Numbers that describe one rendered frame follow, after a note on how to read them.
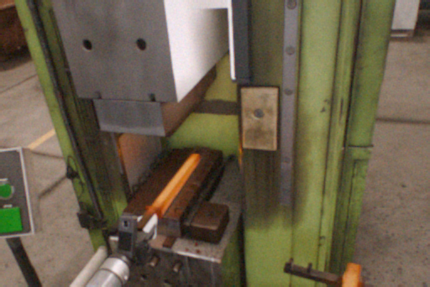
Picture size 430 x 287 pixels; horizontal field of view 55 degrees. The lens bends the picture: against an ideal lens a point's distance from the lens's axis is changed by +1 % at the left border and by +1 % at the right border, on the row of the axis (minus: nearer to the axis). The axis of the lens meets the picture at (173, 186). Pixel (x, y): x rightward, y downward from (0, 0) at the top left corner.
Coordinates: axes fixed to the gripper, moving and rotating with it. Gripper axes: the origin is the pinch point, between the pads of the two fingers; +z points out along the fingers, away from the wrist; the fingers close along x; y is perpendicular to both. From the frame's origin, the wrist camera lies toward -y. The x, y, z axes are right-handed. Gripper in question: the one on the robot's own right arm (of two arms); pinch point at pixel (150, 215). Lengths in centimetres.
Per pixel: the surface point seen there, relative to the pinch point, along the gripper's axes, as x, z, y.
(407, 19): 87, 527, 77
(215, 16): 13, 33, -48
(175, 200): 3.1, 10.9, 2.0
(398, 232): 81, 135, 101
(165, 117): 7.7, 3.9, -30.4
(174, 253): 7.7, -3.3, 10.8
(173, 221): 5.9, 2.7, 3.2
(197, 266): 14.9, -3.3, 14.0
